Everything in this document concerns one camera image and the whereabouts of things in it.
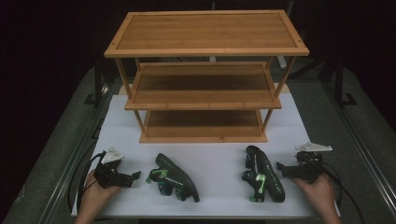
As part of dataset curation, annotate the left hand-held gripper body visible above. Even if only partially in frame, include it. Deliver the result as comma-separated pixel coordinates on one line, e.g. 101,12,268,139
92,147,134,189

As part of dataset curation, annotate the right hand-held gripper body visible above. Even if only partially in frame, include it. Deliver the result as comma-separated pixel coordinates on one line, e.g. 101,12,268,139
292,142,333,185

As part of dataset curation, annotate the black shoe with green strap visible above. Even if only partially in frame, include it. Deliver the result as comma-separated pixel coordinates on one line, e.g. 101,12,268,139
146,152,201,203
241,145,287,203

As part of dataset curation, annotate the three-tier wooden shelf rack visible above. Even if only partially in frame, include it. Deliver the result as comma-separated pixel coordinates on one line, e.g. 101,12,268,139
104,9,310,145

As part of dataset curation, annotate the person's left hand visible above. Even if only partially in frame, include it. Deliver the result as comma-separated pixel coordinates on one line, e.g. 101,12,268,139
78,169,122,216

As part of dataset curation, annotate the person's right hand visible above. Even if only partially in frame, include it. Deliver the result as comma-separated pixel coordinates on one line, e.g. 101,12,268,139
291,173,336,217

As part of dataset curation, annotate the white table mat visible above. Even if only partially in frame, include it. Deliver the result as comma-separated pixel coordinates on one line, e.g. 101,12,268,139
70,92,341,219

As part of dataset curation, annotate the black metal stand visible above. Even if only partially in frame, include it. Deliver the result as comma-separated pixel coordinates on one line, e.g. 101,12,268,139
83,55,110,108
333,55,359,108

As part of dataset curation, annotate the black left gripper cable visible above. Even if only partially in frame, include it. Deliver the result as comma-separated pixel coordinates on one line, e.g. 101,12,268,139
67,150,107,216

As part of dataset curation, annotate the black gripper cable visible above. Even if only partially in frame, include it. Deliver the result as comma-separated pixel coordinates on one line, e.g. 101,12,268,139
67,150,107,216
320,161,366,224

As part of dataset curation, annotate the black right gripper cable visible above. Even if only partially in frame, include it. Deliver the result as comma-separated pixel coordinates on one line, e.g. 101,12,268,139
320,161,366,224

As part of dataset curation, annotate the metal table edge rail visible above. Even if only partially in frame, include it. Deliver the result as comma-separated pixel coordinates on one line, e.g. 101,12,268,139
36,83,110,224
323,81,396,216

